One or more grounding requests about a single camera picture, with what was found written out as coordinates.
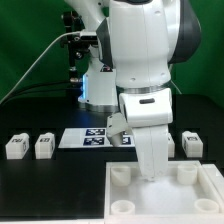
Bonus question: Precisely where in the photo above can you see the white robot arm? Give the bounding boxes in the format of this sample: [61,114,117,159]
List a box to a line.
[64,0,200,180]

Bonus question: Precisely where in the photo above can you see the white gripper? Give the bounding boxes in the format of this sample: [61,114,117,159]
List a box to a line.
[119,88,173,181]

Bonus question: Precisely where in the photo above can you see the black camera on stand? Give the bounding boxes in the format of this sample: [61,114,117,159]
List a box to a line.
[60,11,97,83]

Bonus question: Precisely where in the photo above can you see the white marker tag sheet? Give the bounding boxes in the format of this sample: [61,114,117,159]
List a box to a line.
[57,127,137,150]

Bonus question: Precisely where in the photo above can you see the white camera cable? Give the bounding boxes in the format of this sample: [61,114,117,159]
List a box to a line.
[0,31,82,105]

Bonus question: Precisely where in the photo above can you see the white square tabletop part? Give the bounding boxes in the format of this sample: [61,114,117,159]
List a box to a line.
[104,161,224,224]

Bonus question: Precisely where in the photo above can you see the black cables on table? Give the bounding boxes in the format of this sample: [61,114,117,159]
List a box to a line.
[0,79,83,106]

